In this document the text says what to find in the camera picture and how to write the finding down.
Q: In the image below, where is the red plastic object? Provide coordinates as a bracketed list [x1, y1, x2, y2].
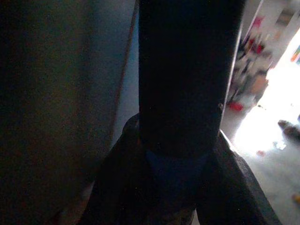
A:
[228, 102, 243, 111]

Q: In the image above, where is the green broom blue handle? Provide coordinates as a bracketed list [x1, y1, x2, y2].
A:
[137, 0, 246, 202]

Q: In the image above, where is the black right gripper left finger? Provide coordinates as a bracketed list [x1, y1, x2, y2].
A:
[78, 113, 165, 225]

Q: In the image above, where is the dark slipper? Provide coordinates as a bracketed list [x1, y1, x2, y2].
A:
[278, 119, 300, 142]

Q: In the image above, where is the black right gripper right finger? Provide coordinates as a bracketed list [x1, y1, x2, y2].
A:
[196, 130, 282, 225]

